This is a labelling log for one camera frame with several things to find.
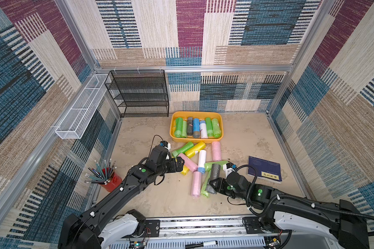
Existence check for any pink roll near box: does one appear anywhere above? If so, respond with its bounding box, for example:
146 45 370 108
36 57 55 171
212 141 222 161

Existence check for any red pencil cup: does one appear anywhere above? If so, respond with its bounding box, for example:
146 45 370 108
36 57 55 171
85 159 123 193

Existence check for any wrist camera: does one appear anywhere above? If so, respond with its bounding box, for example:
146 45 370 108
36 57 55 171
160 141 171 151
222 162 236 177

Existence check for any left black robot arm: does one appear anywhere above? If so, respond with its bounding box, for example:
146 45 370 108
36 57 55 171
58 145 185 249

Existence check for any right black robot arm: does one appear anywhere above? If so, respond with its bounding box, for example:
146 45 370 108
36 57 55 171
208 171 374 249

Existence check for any black marker pen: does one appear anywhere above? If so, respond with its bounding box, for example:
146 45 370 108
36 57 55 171
185 240 218 249

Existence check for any black mesh shelf rack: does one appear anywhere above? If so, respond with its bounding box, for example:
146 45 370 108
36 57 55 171
105 70 170 118

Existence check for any white wire wall basket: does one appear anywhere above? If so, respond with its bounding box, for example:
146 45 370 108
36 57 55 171
55 74 107 140

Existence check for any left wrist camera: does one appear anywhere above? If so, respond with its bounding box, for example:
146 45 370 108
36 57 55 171
160 141 171 151

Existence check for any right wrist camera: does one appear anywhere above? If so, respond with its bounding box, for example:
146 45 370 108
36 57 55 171
222 162 236 177

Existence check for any dark blue notebook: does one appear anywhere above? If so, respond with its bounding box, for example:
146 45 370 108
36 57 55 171
248 156 282 183

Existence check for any pink roll centre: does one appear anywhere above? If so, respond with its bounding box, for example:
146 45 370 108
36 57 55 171
178 153 198 172

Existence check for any thin dark green roll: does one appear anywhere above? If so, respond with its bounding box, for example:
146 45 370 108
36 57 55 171
205 117 214 137

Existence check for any large yellow bag roll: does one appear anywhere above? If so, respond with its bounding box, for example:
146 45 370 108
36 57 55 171
171 120 176 136

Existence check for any dark grey roll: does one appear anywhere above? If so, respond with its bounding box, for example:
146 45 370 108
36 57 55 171
187 117 193 137

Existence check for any yellow plastic storage box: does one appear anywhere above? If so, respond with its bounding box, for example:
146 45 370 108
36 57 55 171
169 111 224 144

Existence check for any white roll blue end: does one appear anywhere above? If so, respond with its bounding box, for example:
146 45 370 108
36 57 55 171
197 150 207 174

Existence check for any light green roll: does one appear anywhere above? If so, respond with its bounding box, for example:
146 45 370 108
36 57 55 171
212 118 222 139
204 160 229 172
201 171 211 198

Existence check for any pink roll lower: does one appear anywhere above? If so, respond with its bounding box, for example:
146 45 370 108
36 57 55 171
191 171 202 198

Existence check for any small yellow roll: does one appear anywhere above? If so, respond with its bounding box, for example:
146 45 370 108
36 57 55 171
181 166 190 175

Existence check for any yellow roll near box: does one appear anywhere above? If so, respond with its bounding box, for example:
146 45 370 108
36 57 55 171
184 142 206 158

